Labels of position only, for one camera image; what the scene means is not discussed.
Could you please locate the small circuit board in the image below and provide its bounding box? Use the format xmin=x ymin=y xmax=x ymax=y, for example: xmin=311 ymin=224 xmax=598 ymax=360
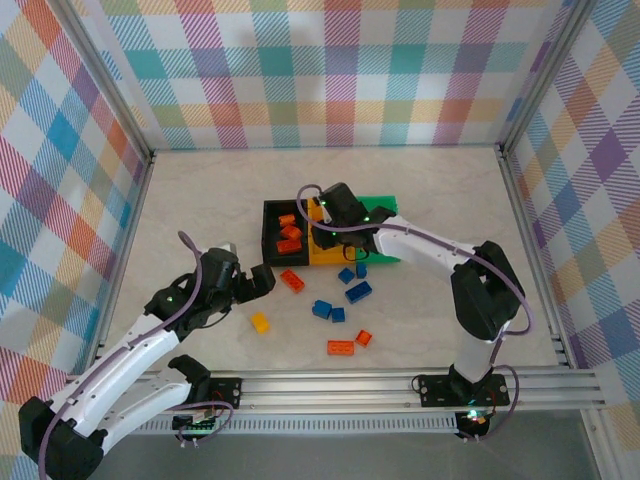
xmin=457 ymin=407 xmax=489 ymax=431
xmin=172 ymin=407 xmax=224 ymax=434

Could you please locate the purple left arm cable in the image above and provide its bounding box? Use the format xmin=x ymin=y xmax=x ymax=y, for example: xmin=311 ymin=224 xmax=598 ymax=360
xmin=38 ymin=229 xmax=234 ymax=476

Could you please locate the green plastic container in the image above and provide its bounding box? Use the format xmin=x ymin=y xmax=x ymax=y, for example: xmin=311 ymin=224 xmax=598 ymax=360
xmin=357 ymin=194 xmax=402 ymax=266

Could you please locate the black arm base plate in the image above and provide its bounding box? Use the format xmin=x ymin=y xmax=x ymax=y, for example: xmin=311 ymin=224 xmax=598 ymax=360
xmin=417 ymin=373 xmax=511 ymax=408
xmin=208 ymin=378 xmax=244 ymax=409

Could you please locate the large blue lego brick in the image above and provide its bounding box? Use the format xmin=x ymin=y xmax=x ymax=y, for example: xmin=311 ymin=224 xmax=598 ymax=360
xmin=344 ymin=280 xmax=375 ymax=304

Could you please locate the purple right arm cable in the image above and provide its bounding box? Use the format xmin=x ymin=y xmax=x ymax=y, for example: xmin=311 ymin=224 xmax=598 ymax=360
xmin=297 ymin=184 xmax=534 ymax=444

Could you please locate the aluminium side rail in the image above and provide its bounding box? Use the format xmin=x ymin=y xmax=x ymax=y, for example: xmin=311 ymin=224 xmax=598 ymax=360
xmin=84 ymin=149 xmax=157 ymax=374
xmin=496 ymin=143 xmax=576 ymax=371

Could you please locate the black plastic container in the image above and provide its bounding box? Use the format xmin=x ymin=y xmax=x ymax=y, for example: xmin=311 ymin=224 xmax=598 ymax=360
xmin=262 ymin=198 xmax=312 ymax=268

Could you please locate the grey slotted cable duct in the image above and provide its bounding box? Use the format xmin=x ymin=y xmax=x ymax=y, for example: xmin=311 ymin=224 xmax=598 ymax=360
xmin=114 ymin=417 xmax=459 ymax=436

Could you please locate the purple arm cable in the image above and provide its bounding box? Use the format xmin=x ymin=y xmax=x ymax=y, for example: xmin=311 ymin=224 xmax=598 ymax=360
xmin=38 ymin=229 xmax=234 ymax=476
xmin=297 ymin=184 xmax=534 ymax=444

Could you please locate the orange plastic container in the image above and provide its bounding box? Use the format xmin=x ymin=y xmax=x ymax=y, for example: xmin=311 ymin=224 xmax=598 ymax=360
xmin=305 ymin=197 xmax=359 ymax=267

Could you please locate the aluminium frame post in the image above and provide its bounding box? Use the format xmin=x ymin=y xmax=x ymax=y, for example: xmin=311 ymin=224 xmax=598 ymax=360
xmin=57 ymin=0 xmax=156 ymax=161
xmin=497 ymin=0 xmax=601 ymax=151

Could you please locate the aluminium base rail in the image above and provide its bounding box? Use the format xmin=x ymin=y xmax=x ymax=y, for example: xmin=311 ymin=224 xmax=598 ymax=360
xmin=64 ymin=369 xmax=604 ymax=415

